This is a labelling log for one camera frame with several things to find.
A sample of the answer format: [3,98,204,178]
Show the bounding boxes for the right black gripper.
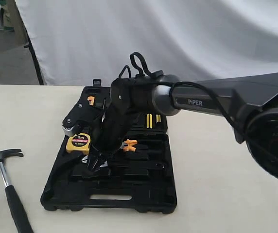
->
[90,76,158,160]

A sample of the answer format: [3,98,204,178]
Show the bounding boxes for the silver adjustable wrench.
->
[87,146,109,175]

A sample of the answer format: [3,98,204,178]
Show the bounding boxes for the claw hammer black grip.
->
[0,149,34,233]

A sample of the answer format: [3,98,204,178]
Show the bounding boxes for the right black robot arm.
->
[87,72,278,178]

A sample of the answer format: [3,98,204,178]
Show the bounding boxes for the black plastic tool case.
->
[40,79,177,214]

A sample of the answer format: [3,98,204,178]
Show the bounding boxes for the long yellow black screwdriver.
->
[146,114,153,129]

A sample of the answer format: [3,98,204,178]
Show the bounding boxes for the yellow tape measure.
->
[66,133,90,155]

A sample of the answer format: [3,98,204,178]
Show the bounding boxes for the orange utility knife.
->
[87,96,95,106]

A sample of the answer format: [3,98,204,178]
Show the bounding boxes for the short yellow black screwdriver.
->
[156,115,161,123]

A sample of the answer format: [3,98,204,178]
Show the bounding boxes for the white backdrop cloth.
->
[16,0,278,86]

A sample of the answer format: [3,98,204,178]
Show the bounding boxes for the black backdrop stand pole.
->
[14,0,45,85]

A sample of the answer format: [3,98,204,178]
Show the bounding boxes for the orange handled pliers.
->
[122,138,164,156]

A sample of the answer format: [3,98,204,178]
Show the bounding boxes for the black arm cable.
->
[118,51,263,151]

